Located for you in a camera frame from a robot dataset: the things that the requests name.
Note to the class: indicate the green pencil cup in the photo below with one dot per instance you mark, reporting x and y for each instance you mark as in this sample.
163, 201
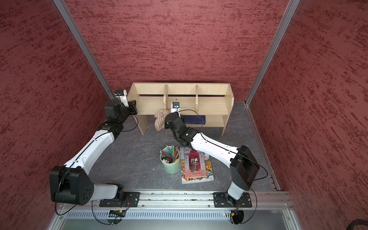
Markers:
173, 167

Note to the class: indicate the aluminium mounting rail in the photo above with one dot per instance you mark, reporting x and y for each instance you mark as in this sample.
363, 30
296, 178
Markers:
191, 200

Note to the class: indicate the coloured pencils bundle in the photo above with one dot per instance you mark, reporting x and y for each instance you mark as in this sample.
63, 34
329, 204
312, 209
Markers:
170, 154

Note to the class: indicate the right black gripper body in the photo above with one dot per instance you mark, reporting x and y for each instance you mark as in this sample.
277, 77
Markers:
167, 124

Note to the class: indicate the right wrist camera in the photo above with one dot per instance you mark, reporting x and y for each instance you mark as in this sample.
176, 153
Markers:
175, 107

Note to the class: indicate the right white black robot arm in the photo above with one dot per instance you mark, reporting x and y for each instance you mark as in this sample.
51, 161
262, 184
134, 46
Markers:
241, 162

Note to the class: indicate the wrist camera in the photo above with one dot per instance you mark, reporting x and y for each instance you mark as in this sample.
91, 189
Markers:
122, 96
175, 107

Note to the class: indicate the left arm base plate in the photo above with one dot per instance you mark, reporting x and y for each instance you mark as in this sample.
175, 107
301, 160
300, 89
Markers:
128, 199

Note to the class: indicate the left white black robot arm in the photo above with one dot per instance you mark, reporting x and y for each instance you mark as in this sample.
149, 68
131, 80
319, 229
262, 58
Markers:
70, 183

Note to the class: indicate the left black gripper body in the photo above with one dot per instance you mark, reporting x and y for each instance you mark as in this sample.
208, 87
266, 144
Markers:
131, 110

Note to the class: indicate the fluffy beige pink cloth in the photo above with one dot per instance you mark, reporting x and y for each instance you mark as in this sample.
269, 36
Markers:
160, 119

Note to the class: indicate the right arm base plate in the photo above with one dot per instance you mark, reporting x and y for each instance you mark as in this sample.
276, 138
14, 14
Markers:
232, 199

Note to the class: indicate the dark blue book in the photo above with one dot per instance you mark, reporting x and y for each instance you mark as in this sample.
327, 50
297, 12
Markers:
194, 120

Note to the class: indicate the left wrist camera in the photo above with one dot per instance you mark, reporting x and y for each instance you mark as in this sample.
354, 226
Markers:
122, 96

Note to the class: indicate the colourful illustrated book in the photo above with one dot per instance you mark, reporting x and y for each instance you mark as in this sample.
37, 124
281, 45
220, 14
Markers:
196, 166

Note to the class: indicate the light wooden bookshelf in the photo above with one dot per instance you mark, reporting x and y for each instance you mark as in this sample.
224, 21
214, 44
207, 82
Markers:
212, 100

